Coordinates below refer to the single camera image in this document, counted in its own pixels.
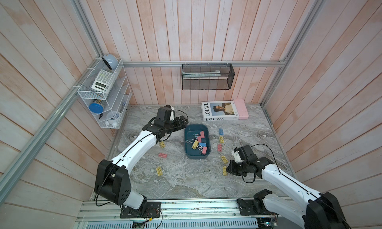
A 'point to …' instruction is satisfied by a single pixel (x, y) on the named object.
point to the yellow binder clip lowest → (224, 171)
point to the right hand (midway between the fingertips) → (226, 168)
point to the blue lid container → (96, 108)
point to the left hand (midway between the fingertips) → (183, 125)
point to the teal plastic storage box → (197, 141)
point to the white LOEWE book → (219, 110)
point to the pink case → (241, 110)
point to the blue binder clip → (221, 132)
